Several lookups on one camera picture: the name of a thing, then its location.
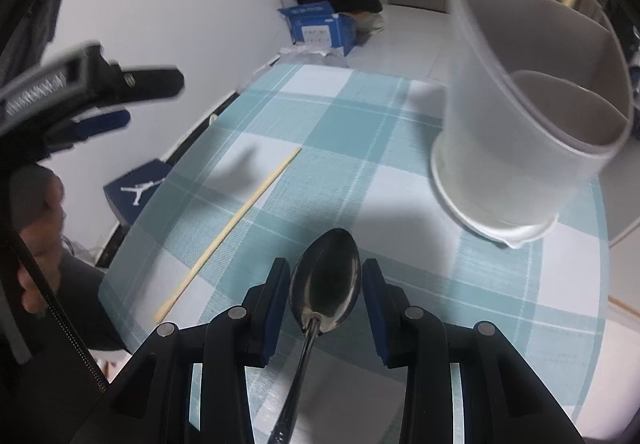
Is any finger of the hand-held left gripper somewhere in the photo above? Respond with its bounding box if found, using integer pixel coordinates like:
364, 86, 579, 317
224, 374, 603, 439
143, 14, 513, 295
46, 109, 131, 148
99, 43, 185, 101

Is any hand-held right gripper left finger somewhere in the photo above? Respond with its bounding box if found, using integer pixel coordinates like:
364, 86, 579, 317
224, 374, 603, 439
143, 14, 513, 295
70, 258, 291, 444

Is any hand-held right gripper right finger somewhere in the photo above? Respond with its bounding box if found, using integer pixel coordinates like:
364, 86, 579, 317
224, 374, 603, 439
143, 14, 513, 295
361, 258, 586, 444

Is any silver spoon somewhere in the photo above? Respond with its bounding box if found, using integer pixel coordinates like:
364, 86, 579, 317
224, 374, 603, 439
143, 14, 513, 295
265, 228, 362, 444

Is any white plastic utensil holder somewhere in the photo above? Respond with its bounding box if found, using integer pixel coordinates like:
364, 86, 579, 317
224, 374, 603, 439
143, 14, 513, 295
430, 0, 634, 250

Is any person's left hand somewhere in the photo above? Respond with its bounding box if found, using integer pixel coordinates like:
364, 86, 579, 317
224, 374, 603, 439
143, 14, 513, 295
12, 168, 66, 315

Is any dark hanging cloth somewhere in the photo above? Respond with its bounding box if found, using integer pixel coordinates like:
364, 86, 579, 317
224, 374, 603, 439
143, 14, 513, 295
0, 0, 71, 76

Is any navy shoe box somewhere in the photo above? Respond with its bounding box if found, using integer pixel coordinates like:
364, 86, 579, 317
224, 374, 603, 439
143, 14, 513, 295
103, 161, 174, 228

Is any teal checked tablecloth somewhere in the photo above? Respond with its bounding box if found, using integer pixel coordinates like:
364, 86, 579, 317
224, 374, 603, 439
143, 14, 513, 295
97, 64, 612, 444

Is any grey plastic bag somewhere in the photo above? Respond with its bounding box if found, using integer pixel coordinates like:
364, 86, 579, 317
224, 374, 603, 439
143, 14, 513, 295
277, 46, 332, 63

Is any blue cardboard box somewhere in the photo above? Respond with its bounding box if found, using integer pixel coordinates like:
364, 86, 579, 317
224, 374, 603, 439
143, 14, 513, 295
277, 1, 359, 58

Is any dark grey cloth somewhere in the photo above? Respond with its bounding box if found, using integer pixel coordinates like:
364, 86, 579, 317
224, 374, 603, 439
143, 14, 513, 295
59, 251, 134, 353

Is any brown cardboard box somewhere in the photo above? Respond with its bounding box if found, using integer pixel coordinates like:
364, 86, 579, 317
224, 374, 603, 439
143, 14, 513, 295
350, 9, 386, 36

